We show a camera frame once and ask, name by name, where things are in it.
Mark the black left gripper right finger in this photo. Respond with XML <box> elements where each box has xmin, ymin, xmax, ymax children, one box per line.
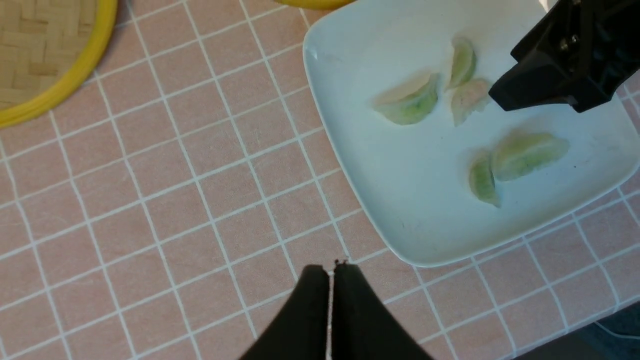
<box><xmin>331</xmin><ymin>262</ymin><xmax>432</xmax><ymax>360</ymax></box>

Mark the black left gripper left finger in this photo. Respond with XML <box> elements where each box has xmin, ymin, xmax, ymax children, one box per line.
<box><xmin>241</xmin><ymin>265</ymin><xmax>330</xmax><ymax>360</ymax></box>

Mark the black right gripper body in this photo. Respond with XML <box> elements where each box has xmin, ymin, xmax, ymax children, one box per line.
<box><xmin>489</xmin><ymin>0</ymin><xmax>640</xmax><ymax>113</ymax></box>

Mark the large pale green dumpling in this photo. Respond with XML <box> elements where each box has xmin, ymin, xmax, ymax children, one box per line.
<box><xmin>491</xmin><ymin>132</ymin><xmax>570</xmax><ymax>182</ymax></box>

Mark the pink dumpling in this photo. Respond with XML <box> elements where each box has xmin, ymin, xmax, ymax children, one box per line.
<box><xmin>450</xmin><ymin>78</ymin><xmax>492</xmax><ymax>127</ymax></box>

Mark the green dumpling steamer thin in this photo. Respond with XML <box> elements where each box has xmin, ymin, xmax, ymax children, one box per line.
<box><xmin>467</xmin><ymin>152</ymin><xmax>501</xmax><ymax>208</ymax></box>

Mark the white square plate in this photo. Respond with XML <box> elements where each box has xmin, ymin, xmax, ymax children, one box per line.
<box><xmin>302</xmin><ymin>0</ymin><xmax>640</xmax><ymax>267</ymax></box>

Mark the yellow-rimmed bamboo steamer basket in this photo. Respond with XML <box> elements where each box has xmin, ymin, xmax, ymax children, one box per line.
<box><xmin>274</xmin><ymin>0</ymin><xmax>355</xmax><ymax>10</ymax></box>

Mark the yellow-rimmed bamboo steamer lid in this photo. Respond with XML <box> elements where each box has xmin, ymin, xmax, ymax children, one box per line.
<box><xmin>0</xmin><ymin>0</ymin><xmax>119</xmax><ymax>128</ymax></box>

